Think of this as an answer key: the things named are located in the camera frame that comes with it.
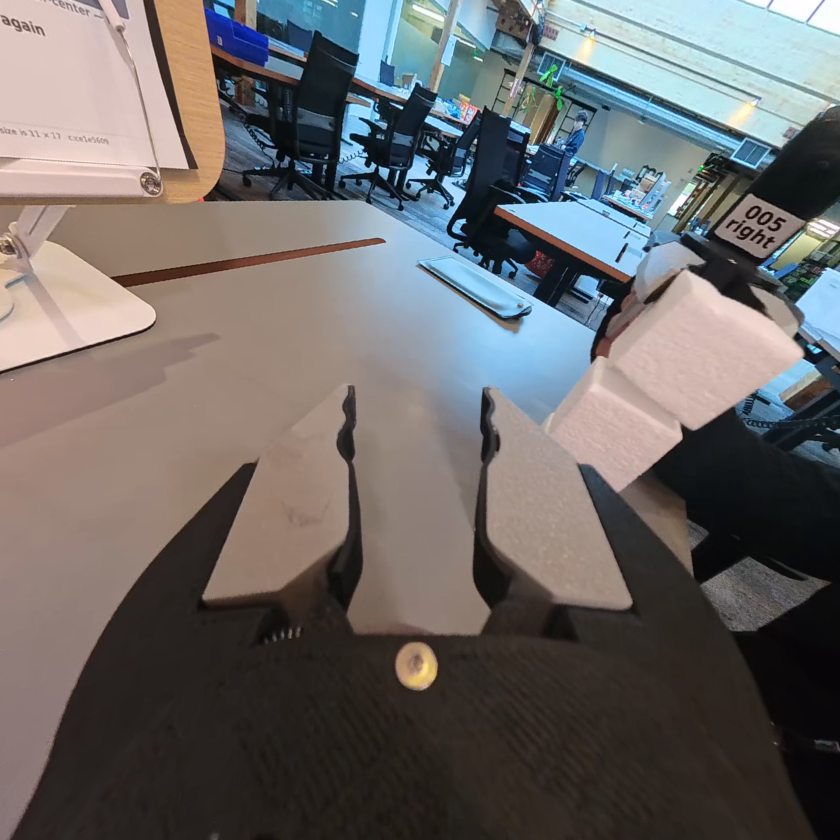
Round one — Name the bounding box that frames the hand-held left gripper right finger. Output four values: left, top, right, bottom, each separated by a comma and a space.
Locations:
472, 386, 635, 636

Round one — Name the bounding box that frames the green hanging decoration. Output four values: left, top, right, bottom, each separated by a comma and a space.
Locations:
537, 59, 567, 111

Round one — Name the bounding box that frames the printed instruction sheet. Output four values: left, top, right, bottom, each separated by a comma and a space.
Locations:
0, 0, 199, 173

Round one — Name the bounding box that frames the white hard foam cube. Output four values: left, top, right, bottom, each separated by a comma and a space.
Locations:
542, 360, 685, 494
619, 268, 806, 432

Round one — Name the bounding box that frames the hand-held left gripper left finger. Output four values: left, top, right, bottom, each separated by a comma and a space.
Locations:
200, 385, 364, 611

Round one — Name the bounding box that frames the person's right hand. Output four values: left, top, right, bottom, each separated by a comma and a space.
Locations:
591, 279, 651, 363

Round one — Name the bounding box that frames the black office chair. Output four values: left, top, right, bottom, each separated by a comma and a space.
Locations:
241, 29, 361, 202
338, 82, 439, 212
406, 112, 484, 211
521, 143, 573, 204
446, 106, 538, 278

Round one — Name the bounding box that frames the white-topped desk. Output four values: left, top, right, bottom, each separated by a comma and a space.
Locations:
494, 199, 654, 311

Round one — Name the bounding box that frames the grey flat tray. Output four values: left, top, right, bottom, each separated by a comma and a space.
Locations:
417, 255, 534, 321

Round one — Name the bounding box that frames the person's right forearm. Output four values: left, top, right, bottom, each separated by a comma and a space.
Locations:
653, 403, 840, 581

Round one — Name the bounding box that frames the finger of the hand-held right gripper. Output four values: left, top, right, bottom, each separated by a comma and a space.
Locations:
632, 241, 707, 305
750, 287, 802, 340

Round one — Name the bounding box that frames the white document stand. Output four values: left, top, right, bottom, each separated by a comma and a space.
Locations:
0, 0, 227, 375

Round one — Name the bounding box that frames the black coiled cable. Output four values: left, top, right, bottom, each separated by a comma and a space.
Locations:
740, 392, 783, 433

